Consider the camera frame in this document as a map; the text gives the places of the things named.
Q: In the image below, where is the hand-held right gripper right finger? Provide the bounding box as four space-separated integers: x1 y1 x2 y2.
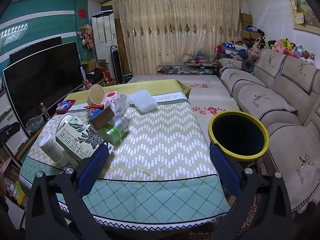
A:
209 142 293 240

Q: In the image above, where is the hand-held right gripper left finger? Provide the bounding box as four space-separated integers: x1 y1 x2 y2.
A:
25 144 110 240

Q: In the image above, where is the white leaf-print tea box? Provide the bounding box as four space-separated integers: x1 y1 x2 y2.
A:
55 115 109 162

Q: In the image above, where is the black yellow-rimmed trash bin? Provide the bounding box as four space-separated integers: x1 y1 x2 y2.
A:
208 110 270 167

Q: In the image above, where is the green clear plastic container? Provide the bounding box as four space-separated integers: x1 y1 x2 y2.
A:
98 116 130 147

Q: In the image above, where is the white plastic bottle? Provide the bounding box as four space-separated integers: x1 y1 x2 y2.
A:
39 133 69 167

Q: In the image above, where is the small brown cardboard box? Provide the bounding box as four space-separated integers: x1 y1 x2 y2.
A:
89 105 115 128

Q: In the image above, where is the clear plastic bag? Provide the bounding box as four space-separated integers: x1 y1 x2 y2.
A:
114 94 130 117

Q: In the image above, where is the beige paper cup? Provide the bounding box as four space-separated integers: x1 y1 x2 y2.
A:
87 84 107 106

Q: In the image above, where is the pink strawberry carton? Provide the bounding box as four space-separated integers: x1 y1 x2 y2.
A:
105 91 118 105

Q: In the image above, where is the white bubble wrap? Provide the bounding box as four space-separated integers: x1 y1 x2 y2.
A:
129 90 158 113

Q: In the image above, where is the patterned rug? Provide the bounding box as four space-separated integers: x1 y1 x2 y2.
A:
187 160 295 240

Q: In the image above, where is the red blue snack packet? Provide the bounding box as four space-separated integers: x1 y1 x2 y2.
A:
56 99 77 115

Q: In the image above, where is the glass ashtray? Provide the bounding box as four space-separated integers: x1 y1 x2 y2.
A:
26 115 45 133

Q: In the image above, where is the clear water bottle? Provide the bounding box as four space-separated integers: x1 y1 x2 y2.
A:
40 102 50 120

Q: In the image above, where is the beige sofa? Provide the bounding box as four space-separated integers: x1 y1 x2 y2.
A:
216 47 320 215

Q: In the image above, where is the floral sheet daybed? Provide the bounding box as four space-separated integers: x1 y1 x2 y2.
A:
126 74 250 143

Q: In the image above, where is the shelf of books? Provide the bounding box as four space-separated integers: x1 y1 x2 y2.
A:
0 142 27 208

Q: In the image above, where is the clutter of boxes beside television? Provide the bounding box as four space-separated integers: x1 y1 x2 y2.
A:
81 59 117 87

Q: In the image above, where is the black television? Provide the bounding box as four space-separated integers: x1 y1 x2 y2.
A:
2 41 84 130

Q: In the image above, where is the dark neck pillow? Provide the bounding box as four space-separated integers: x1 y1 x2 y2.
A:
241 59 255 74

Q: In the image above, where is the black tower fan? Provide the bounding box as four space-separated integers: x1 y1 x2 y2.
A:
110 45 124 84

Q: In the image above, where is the low glass shelf with books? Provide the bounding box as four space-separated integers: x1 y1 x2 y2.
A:
157 64 217 75

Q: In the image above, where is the blue star-print bag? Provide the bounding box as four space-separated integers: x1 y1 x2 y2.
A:
221 42 240 55

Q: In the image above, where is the pile of plush toys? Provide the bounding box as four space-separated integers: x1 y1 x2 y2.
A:
247 37 317 67

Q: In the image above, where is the beige curtain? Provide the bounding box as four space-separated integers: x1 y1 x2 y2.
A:
110 0 242 77

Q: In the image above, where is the stack of cardboard boxes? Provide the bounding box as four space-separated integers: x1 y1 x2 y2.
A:
240 12 253 39

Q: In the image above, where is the framed flower painting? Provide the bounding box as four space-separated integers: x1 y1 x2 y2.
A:
285 0 320 32

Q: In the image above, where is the black wall-mounted screen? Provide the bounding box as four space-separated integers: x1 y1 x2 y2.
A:
9 36 62 65

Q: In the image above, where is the artificial flower wall decoration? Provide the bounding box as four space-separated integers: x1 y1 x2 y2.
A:
77 22 94 49

